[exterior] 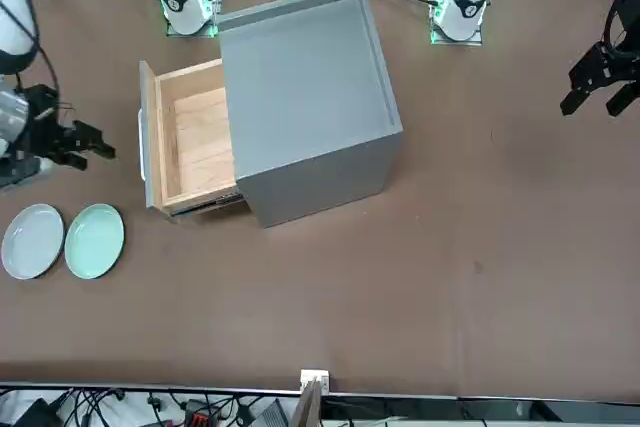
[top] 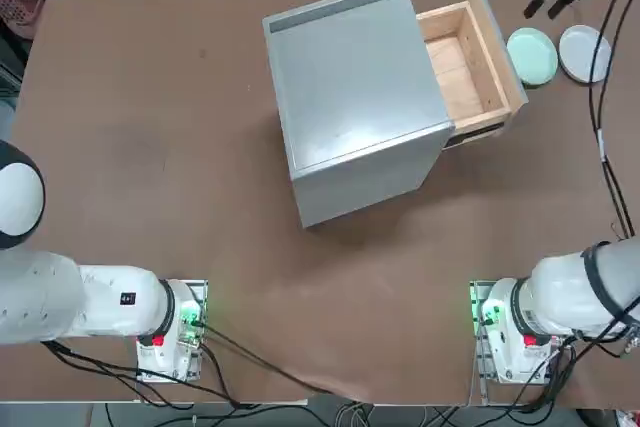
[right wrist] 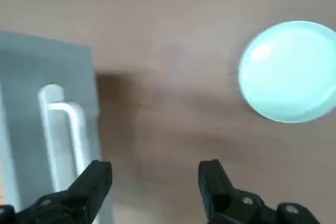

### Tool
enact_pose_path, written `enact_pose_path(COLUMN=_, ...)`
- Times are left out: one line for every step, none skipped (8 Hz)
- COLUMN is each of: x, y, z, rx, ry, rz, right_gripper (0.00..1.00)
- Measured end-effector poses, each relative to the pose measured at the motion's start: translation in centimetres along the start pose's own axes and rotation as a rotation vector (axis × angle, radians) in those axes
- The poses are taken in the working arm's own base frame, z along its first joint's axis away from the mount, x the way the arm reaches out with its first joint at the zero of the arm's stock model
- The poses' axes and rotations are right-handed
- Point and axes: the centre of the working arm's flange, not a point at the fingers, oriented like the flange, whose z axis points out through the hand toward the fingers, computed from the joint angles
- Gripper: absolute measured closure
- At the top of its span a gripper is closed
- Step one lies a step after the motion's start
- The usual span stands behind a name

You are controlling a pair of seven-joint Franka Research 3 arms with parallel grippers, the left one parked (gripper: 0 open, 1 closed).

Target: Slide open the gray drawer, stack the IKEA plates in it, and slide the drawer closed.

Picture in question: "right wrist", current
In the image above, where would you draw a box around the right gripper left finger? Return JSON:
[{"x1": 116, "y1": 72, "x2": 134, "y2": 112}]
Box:
[{"x1": 0, "y1": 159, "x2": 113, "y2": 224}]

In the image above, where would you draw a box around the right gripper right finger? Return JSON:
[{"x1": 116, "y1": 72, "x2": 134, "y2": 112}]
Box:
[{"x1": 198, "y1": 158, "x2": 320, "y2": 224}]

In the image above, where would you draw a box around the mint green plate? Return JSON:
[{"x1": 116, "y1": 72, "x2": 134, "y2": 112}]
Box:
[{"x1": 238, "y1": 20, "x2": 336, "y2": 124}]

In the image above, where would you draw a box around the gray drawer with white handle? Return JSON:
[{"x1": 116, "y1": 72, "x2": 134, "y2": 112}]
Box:
[{"x1": 0, "y1": 31, "x2": 115, "y2": 224}]

